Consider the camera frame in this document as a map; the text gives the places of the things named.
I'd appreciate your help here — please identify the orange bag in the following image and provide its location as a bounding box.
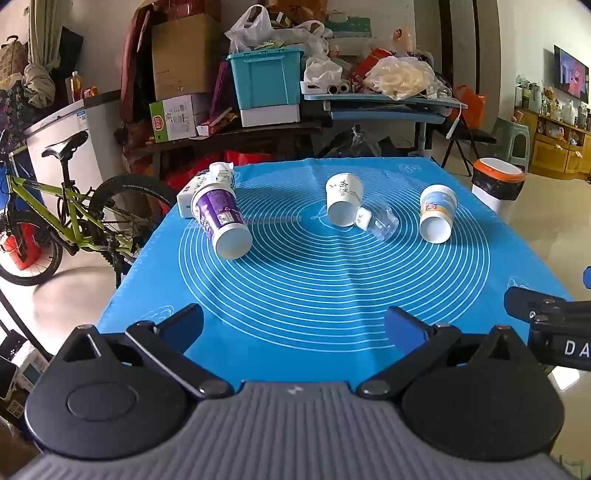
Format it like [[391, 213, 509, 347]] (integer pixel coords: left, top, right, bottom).
[[452, 84, 488, 130]]

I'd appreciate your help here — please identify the red snack bag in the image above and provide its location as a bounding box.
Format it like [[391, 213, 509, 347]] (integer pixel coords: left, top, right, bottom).
[[350, 48, 394, 82]]

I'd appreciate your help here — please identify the dark red jacket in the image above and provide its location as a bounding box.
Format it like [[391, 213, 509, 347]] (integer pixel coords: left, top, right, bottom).
[[120, 4, 156, 126]]

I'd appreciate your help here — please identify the white electronic device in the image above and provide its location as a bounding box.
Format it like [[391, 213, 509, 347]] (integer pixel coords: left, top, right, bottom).
[[0, 332, 51, 416]]

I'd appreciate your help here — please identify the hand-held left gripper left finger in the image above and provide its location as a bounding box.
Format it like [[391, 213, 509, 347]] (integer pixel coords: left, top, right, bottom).
[[50, 303, 232, 400]]

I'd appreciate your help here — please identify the yellow wooden cabinet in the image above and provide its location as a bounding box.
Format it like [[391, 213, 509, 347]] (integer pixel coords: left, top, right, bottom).
[[512, 108, 591, 181]]

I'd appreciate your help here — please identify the green and white carton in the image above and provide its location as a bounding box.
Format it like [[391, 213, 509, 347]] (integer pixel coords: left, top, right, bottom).
[[148, 93, 211, 142]]

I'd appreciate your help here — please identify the teal storage bin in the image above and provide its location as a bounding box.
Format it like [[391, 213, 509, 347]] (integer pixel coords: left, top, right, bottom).
[[226, 45, 306, 112]]

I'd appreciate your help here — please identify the green plastic stool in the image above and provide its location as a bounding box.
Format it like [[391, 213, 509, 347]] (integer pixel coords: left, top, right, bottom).
[[489, 117, 530, 172]]

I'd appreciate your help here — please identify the blue desk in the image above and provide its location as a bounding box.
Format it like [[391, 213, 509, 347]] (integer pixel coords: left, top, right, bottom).
[[302, 89, 468, 158]]

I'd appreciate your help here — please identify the white bin with black bag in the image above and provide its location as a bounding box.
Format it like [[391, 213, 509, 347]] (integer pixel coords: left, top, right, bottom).
[[470, 157, 526, 213]]

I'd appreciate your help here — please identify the tied beige curtain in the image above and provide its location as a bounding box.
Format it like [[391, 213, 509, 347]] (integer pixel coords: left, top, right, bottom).
[[22, 0, 62, 108]]

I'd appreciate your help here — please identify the teal tissue box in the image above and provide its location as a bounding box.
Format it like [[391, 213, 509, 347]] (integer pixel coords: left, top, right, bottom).
[[325, 16, 373, 38]]

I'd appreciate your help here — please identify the white plastic box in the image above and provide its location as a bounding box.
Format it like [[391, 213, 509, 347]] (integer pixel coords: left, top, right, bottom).
[[239, 103, 301, 128]]

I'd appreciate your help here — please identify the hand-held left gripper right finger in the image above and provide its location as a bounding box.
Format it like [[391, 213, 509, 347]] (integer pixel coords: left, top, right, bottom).
[[357, 305, 537, 400]]

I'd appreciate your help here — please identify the wall television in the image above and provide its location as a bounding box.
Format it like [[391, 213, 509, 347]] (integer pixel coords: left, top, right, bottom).
[[553, 44, 591, 103]]

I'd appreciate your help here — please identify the blue silicone baking mat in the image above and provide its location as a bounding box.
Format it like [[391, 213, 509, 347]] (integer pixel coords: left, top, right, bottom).
[[95, 157, 573, 393]]

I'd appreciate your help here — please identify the clear plastic cup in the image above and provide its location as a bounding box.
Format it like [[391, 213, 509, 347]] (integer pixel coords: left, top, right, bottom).
[[354, 196, 400, 242]]

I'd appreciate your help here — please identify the crumpled white plastic bag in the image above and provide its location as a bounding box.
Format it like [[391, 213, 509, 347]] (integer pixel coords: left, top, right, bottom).
[[303, 57, 345, 86]]

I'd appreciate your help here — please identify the white cup with orange label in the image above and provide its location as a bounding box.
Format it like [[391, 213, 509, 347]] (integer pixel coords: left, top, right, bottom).
[[418, 184, 458, 244]]

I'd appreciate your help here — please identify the woven straw bag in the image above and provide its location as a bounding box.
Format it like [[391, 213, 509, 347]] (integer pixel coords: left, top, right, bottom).
[[0, 35, 29, 80]]

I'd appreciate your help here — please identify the purple paper cup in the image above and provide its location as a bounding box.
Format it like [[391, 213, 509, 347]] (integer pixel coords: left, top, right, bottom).
[[190, 178, 254, 261]]

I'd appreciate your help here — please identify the white fridge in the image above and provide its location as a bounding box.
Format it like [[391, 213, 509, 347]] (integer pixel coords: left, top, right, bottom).
[[23, 89, 123, 197]]

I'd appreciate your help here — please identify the white tissue pack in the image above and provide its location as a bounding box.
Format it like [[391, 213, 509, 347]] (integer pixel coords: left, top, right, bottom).
[[177, 162, 236, 219]]

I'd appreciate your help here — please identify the green bicycle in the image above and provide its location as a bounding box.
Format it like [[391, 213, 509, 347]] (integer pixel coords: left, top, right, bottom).
[[0, 130, 179, 288]]

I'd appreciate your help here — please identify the black folding stand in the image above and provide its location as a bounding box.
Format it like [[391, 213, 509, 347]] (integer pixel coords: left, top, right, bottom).
[[431, 124, 498, 170]]

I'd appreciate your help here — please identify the white cup with black print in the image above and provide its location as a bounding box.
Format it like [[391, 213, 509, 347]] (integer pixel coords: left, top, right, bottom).
[[325, 173, 364, 228]]

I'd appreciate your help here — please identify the large brown cardboard box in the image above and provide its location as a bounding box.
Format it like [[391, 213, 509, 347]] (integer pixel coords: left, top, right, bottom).
[[151, 13, 222, 102]]

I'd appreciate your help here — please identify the clear bag of white rings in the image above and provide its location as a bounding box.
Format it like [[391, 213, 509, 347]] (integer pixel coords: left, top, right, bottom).
[[362, 56, 437, 100]]

